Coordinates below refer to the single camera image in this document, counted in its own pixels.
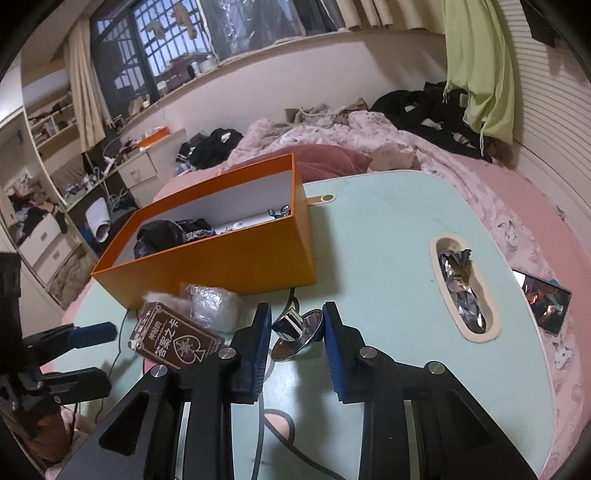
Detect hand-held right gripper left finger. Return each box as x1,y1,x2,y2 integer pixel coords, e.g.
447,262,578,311
55,302,273,480

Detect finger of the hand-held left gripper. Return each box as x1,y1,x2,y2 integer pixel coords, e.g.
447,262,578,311
39,367,110,407
23,322,117,365

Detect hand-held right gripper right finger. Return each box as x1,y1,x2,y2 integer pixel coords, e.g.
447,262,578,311
322,301,539,480

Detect silver metal item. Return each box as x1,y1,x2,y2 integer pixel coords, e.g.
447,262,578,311
270,309,324,361

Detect brown card box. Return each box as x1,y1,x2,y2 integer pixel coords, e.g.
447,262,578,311
128,301,227,371

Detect orange cardboard box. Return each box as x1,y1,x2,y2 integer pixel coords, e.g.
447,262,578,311
91,153,317,309

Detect person's left forearm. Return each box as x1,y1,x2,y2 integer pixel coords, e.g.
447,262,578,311
25,406,77,467

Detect clear plastic bag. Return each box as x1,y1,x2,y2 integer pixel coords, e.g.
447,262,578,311
180,282,243,333

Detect white drawers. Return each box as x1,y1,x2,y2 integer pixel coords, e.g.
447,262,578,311
18,212,75,284

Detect white fluffy pad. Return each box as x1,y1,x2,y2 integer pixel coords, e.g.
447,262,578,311
143,291,195,315

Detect white appliance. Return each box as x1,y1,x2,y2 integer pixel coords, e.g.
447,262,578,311
85,198,112,243

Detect white device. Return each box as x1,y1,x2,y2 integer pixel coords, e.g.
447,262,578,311
215,215,273,234

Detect foil wrappers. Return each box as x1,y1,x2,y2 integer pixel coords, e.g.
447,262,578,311
438,247,488,333

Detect white bedside cabinet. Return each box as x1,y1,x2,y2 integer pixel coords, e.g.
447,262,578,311
117,128,188,208

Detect red ribbed pillow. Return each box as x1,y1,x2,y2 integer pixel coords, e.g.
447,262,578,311
293,144,374,178

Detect small orange box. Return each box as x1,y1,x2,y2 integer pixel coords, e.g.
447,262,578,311
137,129,169,148

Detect small black clothes pile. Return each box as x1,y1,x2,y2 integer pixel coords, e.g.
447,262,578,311
175,128,245,171

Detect dark glossy phone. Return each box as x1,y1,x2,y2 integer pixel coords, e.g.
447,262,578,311
512,270,572,335

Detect narrow beige curtain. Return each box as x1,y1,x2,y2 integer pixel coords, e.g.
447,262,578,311
65,21,109,153

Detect pink floral quilt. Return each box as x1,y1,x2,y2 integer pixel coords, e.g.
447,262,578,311
226,108,583,416

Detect large black clothes pile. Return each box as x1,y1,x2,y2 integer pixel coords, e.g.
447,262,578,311
369,82,495,162

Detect barred window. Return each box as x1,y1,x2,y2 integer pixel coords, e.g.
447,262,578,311
90,0,347,107

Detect light green hanging garment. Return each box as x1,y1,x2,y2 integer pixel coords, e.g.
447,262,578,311
443,0,515,145

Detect white louvered closet door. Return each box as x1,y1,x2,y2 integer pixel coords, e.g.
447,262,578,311
501,0,591,241

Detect wide beige curtain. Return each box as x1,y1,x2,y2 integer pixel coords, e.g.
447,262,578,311
318,0,444,33

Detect black hanging garment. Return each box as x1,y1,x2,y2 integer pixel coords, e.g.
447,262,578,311
522,0,561,47

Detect wall shelf unit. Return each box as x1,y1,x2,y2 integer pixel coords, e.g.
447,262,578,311
21,69,93,208

